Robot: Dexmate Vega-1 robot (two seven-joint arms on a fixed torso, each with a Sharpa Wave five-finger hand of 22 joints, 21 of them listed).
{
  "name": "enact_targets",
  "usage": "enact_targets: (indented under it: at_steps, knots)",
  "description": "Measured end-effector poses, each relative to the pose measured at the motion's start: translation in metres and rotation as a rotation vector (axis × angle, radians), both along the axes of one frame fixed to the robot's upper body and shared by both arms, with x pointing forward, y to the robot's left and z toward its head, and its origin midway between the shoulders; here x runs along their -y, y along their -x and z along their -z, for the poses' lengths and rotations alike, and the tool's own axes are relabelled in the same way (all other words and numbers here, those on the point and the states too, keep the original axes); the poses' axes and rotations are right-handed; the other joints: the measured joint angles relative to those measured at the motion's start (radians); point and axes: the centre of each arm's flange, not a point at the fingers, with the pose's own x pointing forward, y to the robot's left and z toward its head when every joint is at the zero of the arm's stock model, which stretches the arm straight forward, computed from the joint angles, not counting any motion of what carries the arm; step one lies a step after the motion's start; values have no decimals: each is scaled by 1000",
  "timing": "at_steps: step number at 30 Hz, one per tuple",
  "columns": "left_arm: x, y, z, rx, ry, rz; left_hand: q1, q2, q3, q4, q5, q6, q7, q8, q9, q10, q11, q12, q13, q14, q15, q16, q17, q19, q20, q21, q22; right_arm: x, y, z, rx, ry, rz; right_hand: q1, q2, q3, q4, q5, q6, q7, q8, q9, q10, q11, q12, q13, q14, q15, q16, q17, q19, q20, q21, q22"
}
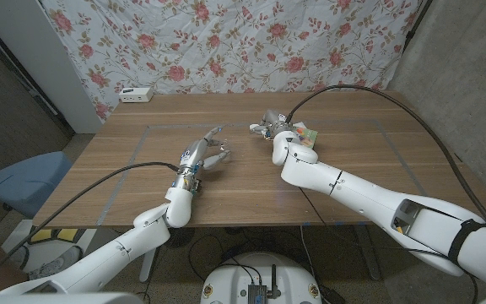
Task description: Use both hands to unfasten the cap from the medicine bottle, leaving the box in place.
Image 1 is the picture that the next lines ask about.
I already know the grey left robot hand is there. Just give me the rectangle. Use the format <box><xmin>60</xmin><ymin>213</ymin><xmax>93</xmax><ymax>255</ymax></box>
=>
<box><xmin>170</xmin><ymin>126</ymin><xmax>232</xmax><ymax>194</ymax></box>

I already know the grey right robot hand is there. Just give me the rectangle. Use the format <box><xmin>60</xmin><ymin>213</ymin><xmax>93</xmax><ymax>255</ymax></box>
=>
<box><xmin>249</xmin><ymin>108</ymin><xmax>295</xmax><ymax>141</ymax></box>

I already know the colourful cardboard box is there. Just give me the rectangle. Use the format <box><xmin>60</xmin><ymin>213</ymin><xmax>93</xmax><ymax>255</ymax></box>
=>
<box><xmin>294</xmin><ymin>125</ymin><xmax>319</xmax><ymax>149</ymax></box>

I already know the black round perforated disc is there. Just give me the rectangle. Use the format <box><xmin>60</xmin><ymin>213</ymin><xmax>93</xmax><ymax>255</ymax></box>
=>
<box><xmin>166</xmin><ymin>227</ymin><xmax>196</xmax><ymax>249</ymax></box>

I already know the white power strip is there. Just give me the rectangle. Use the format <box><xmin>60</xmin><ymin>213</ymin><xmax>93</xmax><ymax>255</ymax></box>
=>
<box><xmin>118</xmin><ymin>86</ymin><xmax>154</xmax><ymax>104</ymax></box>

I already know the floral backdrop cloth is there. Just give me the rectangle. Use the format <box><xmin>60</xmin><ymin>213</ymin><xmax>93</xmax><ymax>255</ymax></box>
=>
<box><xmin>40</xmin><ymin>0</ymin><xmax>424</xmax><ymax>122</ymax></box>

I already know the white table leg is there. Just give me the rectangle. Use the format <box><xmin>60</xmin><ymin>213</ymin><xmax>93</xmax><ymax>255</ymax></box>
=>
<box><xmin>138</xmin><ymin>248</ymin><xmax>159</xmax><ymax>284</ymax></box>

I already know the white robot torso base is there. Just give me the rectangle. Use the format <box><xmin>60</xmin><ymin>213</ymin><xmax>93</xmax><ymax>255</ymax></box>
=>
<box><xmin>200</xmin><ymin>252</ymin><xmax>322</xmax><ymax>304</ymax></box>

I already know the black antenna module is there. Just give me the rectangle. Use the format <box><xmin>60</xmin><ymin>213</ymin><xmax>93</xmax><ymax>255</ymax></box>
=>
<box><xmin>247</xmin><ymin>264</ymin><xmax>282</xmax><ymax>304</ymax></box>

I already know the yellow black floor mat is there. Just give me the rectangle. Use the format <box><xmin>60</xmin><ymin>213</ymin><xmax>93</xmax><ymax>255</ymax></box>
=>
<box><xmin>29</xmin><ymin>226</ymin><xmax>79</xmax><ymax>245</ymax></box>

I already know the grey table leg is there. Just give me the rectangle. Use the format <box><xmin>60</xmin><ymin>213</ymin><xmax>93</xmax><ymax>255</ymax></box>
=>
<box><xmin>354</xmin><ymin>225</ymin><xmax>382</xmax><ymax>282</ymax></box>

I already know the blue stool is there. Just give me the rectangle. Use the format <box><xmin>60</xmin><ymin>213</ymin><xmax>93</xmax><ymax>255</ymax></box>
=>
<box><xmin>0</xmin><ymin>150</ymin><xmax>73</xmax><ymax>220</ymax></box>

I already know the black backdrop pole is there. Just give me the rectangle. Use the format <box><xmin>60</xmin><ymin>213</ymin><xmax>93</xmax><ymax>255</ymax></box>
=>
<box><xmin>402</xmin><ymin>0</ymin><xmax>435</xmax><ymax>54</ymax></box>

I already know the grey sneaker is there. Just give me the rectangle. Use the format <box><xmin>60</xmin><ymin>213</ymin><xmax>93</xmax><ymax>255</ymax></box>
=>
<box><xmin>28</xmin><ymin>245</ymin><xmax>84</xmax><ymax>280</ymax></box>
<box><xmin>13</xmin><ymin>244</ymin><xmax>31</xmax><ymax>271</ymax></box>

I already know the white floor board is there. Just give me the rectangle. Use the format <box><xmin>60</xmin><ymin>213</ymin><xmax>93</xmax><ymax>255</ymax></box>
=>
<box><xmin>0</xmin><ymin>219</ymin><xmax>122</xmax><ymax>275</ymax></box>

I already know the white partition panel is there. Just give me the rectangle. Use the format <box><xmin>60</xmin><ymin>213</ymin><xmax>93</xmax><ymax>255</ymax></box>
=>
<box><xmin>0</xmin><ymin>0</ymin><xmax>104</xmax><ymax>135</ymax></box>

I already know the left arm thick black cable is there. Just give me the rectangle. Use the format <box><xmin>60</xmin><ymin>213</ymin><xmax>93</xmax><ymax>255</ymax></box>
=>
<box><xmin>0</xmin><ymin>161</ymin><xmax>181</xmax><ymax>292</ymax></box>

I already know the arm thick black cable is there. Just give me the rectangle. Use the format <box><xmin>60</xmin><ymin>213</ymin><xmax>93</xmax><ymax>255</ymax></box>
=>
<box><xmin>0</xmin><ymin>161</ymin><xmax>181</xmax><ymax>292</ymax></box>
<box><xmin>284</xmin><ymin>84</ymin><xmax>486</xmax><ymax>232</ymax></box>

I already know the right arm thick black cable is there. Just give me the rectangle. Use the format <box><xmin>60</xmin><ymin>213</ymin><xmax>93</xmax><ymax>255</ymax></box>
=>
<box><xmin>284</xmin><ymin>84</ymin><xmax>486</xmax><ymax>232</ymax></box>

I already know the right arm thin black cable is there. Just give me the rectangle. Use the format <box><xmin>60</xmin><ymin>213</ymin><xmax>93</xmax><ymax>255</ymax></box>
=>
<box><xmin>298</xmin><ymin>187</ymin><xmax>480</xmax><ymax>304</ymax></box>

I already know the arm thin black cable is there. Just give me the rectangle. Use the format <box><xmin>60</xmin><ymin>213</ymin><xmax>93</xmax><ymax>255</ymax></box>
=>
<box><xmin>298</xmin><ymin>187</ymin><xmax>480</xmax><ymax>304</ymax></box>
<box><xmin>135</xmin><ymin>248</ymin><xmax>162</xmax><ymax>304</ymax></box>

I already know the black floor cable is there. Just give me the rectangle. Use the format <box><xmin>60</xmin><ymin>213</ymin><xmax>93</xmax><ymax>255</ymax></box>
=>
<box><xmin>186</xmin><ymin>233</ymin><xmax>230</xmax><ymax>283</ymax></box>

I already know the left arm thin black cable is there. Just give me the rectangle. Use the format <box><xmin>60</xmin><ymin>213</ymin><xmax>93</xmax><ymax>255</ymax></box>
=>
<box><xmin>135</xmin><ymin>248</ymin><xmax>162</xmax><ymax>304</ymax></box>

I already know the grey floor cable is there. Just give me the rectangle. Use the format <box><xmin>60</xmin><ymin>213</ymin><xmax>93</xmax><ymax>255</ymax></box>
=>
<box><xmin>300</xmin><ymin>225</ymin><xmax>320</xmax><ymax>286</ymax></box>

